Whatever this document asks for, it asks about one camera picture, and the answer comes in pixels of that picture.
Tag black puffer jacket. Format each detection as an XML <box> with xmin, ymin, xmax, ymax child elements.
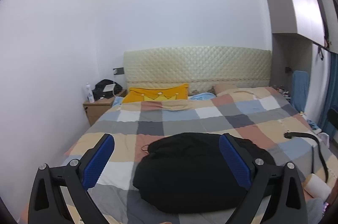
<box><xmin>132</xmin><ymin>132</ymin><xmax>277</xmax><ymax>214</ymax></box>

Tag black belt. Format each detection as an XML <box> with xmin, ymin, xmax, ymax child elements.
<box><xmin>283</xmin><ymin>131</ymin><xmax>330</xmax><ymax>182</ymax></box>

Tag white tissue roll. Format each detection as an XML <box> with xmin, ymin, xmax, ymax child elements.
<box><xmin>303</xmin><ymin>174</ymin><xmax>332</xmax><ymax>201</ymax></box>

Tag blue jeans legs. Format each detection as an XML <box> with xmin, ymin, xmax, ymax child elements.
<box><xmin>306</xmin><ymin>198</ymin><xmax>324</xmax><ymax>224</ymax></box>

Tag checkered patchwork duvet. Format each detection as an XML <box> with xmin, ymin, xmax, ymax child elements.
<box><xmin>61</xmin><ymin>87</ymin><xmax>337</xmax><ymax>223</ymax></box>

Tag beige pillow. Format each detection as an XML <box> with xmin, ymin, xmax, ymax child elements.
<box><xmin>213</xmin><ymin>83</ymin><xmax>238</xmax><ymax>95</ymax></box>

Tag light blue cloth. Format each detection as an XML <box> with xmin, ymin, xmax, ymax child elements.
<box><xmin>188</xmin><ymin>92</ymin><xmax>216</xmax><ymax>101</ymax></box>

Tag wooden nightstand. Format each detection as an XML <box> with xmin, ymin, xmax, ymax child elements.
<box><xmin>83</xmin><ymin>89</ymin><xmax>127</xmax><ymax>126</ymax></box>

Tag white spray bottle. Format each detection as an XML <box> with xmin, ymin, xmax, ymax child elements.
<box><xmin>86</xmin><ymin>83</ymin><xmax>95</xmax><ymax>103</ymax></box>

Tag yellow crown pillow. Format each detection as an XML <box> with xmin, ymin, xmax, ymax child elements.
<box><xmin>122</xmin><ymin>83</ymin><xmax>189</xmax><ymax>103</ymax></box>

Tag cream quilted headboard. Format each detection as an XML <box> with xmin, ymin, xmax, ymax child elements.
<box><xmin>123</xmin><ymin>46</ymin><xmax>271</xmax><ymax>93</ymax></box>

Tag black bag on nightstand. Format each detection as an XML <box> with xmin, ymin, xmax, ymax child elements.
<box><xmin>92</xmin><ymin>79</ymin><xmax>123</xmax><ymax>100</ymax></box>

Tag wall power outlet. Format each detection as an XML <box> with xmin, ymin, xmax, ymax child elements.
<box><xmin>113</xmin><ymin>68</ymin><xmax>124</xmax><ymax>75</ymax></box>

